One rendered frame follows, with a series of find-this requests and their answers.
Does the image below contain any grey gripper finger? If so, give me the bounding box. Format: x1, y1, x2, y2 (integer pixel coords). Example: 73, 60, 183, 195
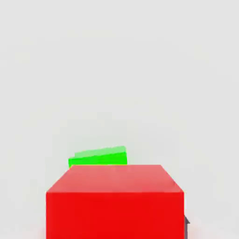
183, 214, 198, 239

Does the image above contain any small red cube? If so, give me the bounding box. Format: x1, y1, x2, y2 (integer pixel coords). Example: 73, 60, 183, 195
45, 164, 185, 239

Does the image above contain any small green cube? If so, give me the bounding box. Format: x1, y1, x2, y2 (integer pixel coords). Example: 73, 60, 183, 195
68, 145, 128, 169

